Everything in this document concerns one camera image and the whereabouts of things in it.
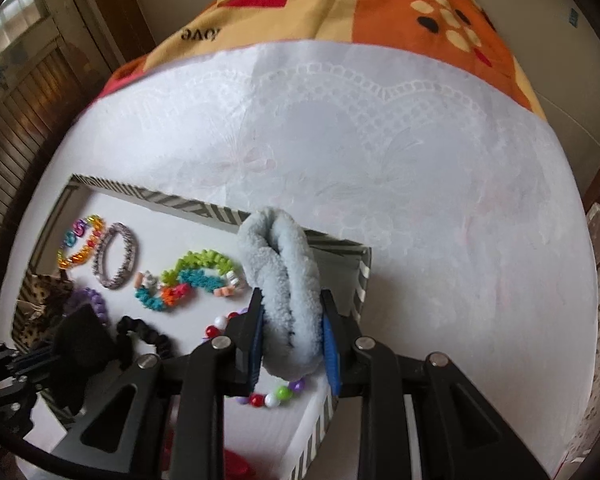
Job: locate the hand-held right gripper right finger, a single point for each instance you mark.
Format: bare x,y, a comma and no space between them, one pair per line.
332,357

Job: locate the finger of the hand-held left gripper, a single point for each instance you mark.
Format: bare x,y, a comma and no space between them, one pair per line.
5,397
25,360

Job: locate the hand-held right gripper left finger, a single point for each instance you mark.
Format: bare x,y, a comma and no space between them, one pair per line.
254,352

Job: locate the grey fluffy scrunchie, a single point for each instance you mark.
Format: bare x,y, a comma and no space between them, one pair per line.
290,280

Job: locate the striped shallow cardboard box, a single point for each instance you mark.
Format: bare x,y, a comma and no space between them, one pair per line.
190,240

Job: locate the leopard print bow scrunchie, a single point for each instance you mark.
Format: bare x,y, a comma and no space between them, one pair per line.
40,292

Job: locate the black scrunchie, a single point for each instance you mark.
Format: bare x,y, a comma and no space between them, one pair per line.
147,332

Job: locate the red satin hair bow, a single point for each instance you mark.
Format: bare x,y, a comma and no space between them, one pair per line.
235,467

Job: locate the white lace table cover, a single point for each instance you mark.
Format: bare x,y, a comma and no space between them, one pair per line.
430,210

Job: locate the brown slatted wooden door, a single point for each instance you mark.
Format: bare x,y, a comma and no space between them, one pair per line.
30,125

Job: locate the glass block window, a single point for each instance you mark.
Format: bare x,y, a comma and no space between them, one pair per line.
2,30

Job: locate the orange printed blanket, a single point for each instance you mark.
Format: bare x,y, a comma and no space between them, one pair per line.
370,5

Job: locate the small teal wall sticker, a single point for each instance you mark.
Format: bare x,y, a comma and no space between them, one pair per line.
572,16

